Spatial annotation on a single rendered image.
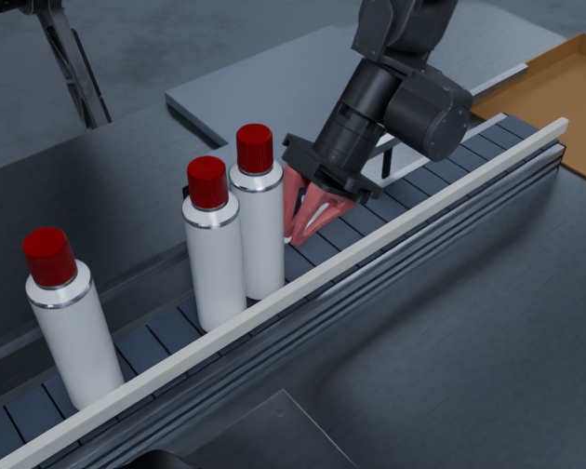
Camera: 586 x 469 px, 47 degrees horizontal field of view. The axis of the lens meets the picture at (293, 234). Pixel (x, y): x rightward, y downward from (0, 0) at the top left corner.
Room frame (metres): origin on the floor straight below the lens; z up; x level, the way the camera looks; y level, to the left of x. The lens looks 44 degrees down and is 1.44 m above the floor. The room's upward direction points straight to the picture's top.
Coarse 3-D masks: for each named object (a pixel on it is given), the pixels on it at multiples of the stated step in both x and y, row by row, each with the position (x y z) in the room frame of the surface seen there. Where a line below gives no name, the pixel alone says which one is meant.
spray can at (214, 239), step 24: (192, 168) 0.44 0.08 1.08; (216, 168) 0.44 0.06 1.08; (192, 192) 0.44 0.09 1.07; (216, 192) 0.43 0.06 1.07; (192, 216) 0.43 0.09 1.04; (216, 216) 0.43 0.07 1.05; (192, 240) 0.43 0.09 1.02; (216, 240) 0.42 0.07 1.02; (240, 240) 0.44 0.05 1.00; (192, 264) 0.43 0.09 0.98; (216, 264) 0.42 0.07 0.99; (240, 264) 0.44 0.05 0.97; (216, 288) 0.42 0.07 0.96; (240, 288) 0.43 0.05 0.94; (216, 312) 0.42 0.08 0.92; (240, 312) 0.43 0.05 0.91
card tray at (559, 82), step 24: (552, 48) 1.04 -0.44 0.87; (576, 48) 1.09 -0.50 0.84; (528, 72) 1.00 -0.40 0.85; (552, 72) 1.03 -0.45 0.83; (576, 72) 1.03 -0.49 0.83; (504, 96) 0.95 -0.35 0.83; (528, 96) 0.95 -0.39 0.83; (552, 96) 0.95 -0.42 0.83; (576, 96) 0.95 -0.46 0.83; (528, 120) 0.88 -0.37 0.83; (552, 120) 0.88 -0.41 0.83; (576, 120) 0.88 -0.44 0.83; (576, 144) 0.82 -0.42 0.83; (576, 168) 0.76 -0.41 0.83
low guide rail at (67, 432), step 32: (544, 128) 0.74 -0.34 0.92; (512, 160) 0.69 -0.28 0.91; (448, 192) 0.61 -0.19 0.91; (416, 224) 0.57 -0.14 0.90; (352, 256) 0.51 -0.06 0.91; (288, 288) 0.46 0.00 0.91; (256, 320) 0.43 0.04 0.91; (192, 352) 0.38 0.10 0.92; (128, 384) 0.34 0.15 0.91; (160, 384) 0.35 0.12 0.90; (96, 416) 0.31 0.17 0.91; (32, 448) 0.28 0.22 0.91
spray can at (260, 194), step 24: (240, 144) 0.48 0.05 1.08; (264, 144) 0.48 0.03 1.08; (240, 168) 0.49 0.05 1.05; (264, 168) 0.48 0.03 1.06; (240, 192) 0.47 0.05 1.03; (264, 192) 0.47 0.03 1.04; (240, 216) 0.48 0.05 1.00; (264, 216) 0.47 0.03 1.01; (264, 240) 0.47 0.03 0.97; (264, 264) 0.47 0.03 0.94; (264, 288) 0.47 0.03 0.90
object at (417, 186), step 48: (480, 144) 0.76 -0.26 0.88; (384, 192) 0.66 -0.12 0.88; (432, 192) 0.65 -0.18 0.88; (480, 192) 0.66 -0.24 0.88; (336, 240) 0.57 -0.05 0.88; (144, 336) 0.43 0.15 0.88; (192, 336) 0.43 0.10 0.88; (48, 384) 0.37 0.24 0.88; (0, 432) 0.32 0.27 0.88; (96, 432) 0.32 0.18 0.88
